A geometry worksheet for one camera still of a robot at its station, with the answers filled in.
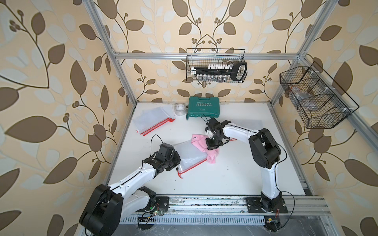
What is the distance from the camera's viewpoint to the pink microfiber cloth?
0.88 m

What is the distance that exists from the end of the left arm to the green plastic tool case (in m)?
0.43

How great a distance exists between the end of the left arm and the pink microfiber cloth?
0.69ft

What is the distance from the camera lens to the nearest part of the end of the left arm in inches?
24.5

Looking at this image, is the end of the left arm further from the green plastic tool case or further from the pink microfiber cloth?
the green plastic tool case

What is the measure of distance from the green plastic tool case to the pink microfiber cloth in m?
0.16

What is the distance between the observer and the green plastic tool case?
110 cm

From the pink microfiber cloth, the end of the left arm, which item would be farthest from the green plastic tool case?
the end of the left arm
